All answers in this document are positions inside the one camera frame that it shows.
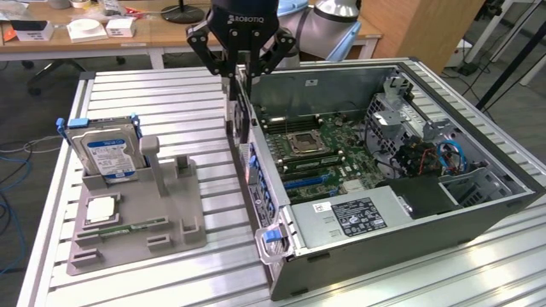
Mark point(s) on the grey cup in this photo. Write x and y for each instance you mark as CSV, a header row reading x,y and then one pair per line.
x,y
57,4

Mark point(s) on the hard disk with blue caddy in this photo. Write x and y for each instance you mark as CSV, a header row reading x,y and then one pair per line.
x,y
107,153

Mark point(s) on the white case label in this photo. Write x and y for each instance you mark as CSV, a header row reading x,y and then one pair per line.
x,y
311,82

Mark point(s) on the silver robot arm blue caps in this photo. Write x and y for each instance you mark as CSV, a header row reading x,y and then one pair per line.
x,y
298,35

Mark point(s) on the black plastic shroud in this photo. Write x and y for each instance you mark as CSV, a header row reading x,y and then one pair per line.
x,y
422,198

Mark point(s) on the silver CPU socket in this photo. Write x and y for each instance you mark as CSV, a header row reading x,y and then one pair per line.
x,y
306,144

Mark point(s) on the blue case latch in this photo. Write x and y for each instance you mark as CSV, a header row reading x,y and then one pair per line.
x,y
270,236

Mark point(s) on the black office chair base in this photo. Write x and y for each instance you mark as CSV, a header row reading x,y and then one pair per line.
x,y
59,68

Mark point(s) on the black round lamp base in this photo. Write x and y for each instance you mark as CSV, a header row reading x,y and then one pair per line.
x,y
183,15

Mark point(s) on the open grey PC case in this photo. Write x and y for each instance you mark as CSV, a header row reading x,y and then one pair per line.
x,y
383,256

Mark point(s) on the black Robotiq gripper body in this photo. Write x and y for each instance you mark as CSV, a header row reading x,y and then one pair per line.
x,y
244,16

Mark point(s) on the small white cardboard box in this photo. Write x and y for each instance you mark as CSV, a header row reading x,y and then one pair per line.
x,y
120,28

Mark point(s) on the white table frame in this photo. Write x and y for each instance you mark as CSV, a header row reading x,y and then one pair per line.
x,y
490,28

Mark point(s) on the white box with round rim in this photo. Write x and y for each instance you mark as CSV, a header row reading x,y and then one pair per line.
x,y
87,30

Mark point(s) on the silver disk bay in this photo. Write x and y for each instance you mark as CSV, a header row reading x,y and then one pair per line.
x,y
472,188

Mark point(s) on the grey power supply unit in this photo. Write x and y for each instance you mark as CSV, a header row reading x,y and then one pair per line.
x,y
311,220

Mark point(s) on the silver CPU chip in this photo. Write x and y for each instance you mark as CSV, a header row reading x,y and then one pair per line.
x,y
100,209

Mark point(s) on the white box with black top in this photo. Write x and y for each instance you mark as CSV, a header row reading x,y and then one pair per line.
x,y
32,30

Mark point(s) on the wooden desk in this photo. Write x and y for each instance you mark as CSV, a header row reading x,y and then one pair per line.
x,y
171,35

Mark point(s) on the low-profile Nvidia graphics card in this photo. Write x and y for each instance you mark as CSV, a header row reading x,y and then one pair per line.
x,y
242,121

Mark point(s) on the green RAM stick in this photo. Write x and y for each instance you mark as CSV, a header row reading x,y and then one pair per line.
x,y
128,228

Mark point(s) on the silver chipset heatsink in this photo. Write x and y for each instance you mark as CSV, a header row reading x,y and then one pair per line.
x,y
351,186

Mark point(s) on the wooden cabinet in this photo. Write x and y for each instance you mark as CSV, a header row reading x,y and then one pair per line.
x,y
422,32

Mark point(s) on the green motherboard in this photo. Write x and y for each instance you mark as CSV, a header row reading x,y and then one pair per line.
x,y
354,144

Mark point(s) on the black power adapter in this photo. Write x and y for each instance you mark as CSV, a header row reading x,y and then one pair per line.
x,y
468,69

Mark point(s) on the grey plastic parts rack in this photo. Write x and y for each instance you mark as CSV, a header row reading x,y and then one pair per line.
x,y
128,252

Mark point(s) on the black slanted pole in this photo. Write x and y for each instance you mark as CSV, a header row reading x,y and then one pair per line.
x,y
510,68

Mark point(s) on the orange box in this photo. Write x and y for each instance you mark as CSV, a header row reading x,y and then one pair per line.
x,y
9,34

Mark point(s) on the perforated metal drive cage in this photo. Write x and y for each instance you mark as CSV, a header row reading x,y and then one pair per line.
x,y
392,128

